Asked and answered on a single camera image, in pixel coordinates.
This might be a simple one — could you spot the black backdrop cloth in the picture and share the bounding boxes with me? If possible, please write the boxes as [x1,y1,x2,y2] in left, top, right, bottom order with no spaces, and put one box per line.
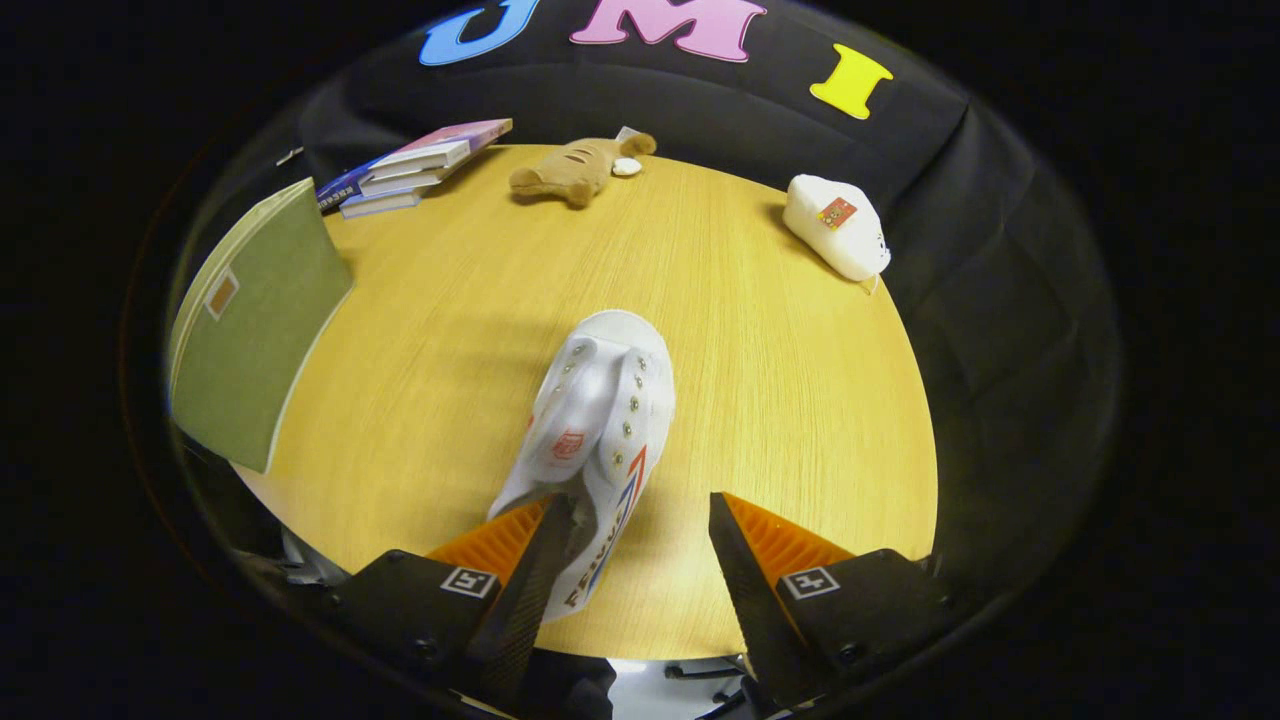
[150,0,1123,641]

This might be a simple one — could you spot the white plush toy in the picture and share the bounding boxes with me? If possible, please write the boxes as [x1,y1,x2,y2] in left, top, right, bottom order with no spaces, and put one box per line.
[783,174,892,284]

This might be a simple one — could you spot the pink book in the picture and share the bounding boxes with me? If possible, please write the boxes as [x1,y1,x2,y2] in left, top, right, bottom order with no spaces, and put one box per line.
[368,118,514,173]

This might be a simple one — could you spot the white canvas shoe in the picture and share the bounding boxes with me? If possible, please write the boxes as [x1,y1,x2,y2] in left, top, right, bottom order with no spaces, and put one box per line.
[487,309,677,624]

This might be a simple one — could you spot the pale paperback book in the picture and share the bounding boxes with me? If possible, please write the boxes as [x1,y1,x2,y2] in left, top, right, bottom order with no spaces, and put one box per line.
[357,168,447,198]
[339,190,422,221]

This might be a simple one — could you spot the brown plush toy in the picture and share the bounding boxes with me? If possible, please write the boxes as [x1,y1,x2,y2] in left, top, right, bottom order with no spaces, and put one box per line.
[509,132,658,209]

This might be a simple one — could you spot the green fabric storage box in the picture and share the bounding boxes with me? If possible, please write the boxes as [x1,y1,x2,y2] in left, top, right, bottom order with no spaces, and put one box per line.
[168,178,356,474]

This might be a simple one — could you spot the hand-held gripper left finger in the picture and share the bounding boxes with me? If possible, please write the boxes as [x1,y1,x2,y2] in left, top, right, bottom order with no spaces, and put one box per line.
[322,491,579,716]

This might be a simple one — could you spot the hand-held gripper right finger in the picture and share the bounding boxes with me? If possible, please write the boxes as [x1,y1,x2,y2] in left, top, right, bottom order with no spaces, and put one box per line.
[708,491,958,711]

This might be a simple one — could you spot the blue book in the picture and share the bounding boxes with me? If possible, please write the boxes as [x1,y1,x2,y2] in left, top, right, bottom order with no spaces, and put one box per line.
[315,165,386,213]

